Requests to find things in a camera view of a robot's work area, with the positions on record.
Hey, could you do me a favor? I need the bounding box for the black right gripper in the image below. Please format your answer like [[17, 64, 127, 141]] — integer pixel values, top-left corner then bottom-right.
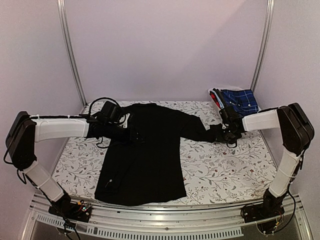
[[215, 126, 239, 145]]

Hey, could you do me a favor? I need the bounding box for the black long sleeve shirt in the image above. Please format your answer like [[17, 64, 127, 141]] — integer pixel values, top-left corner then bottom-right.
[[94, 103, 223, 206]]

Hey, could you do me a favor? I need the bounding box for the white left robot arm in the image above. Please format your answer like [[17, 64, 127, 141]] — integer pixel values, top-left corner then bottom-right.
[[3, 111, 143, 217]]

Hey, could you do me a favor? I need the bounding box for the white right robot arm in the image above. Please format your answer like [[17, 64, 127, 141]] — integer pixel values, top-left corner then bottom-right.
[[218, 103, 315, 218]]

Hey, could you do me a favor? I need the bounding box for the blue plaid shirt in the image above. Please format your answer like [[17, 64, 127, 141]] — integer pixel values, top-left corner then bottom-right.
[[221, 89, 260, 117]]

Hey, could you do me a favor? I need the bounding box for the white plastic laundry basket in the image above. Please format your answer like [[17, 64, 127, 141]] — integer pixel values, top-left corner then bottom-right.
[[208, 88, 228, 113]]

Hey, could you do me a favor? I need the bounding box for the floral white tablecloth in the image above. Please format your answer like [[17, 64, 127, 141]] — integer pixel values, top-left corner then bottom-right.
[[52, 101, 277, 205]]

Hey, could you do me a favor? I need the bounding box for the dark grey folded shirt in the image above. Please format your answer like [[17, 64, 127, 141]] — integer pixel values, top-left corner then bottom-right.
[[217, 89, 231, 109]]

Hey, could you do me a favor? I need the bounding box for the red black plaid shirt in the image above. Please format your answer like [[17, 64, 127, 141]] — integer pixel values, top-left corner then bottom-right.
[[209, 91, 220, 108]]

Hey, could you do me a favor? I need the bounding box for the light blue folded shirt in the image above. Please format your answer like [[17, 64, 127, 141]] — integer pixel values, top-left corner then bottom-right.
[[212, 90, 224, 109]]

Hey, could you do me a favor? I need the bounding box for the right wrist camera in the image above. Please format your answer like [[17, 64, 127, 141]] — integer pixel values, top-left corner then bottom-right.
[[219, 106, 242, 125]]

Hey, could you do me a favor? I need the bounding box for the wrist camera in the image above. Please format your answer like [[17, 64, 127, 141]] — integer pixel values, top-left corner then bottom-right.
[[219, 106, 242, 125], [100, 101, 124, 124]]

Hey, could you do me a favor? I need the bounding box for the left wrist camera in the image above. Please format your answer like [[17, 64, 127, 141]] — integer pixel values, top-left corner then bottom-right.
[[100, 101, 124, 124]]

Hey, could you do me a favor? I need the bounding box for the aluminium front rail frame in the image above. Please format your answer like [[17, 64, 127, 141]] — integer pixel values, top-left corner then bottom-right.
[[21, 193, 315, 240]]

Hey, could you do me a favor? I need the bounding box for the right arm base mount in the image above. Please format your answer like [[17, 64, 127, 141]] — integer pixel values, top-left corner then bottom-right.
[[240, 195, 285, 235]]

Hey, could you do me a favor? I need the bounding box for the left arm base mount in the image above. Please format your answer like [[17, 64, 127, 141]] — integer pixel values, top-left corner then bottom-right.
[[48, 194, 92, 223]]

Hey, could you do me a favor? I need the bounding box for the right aluminium corner post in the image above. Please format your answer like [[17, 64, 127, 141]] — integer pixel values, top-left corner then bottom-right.
[[250, 0, 275, 93]]

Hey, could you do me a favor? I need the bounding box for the aluminium corner post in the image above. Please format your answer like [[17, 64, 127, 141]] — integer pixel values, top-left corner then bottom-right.
[[56, 0, 87, 106], [250, 0, 275, 93]]

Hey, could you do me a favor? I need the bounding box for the left aluminium corner post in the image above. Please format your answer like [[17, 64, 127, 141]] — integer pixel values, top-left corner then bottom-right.
[[56, 0, 87, 106]]

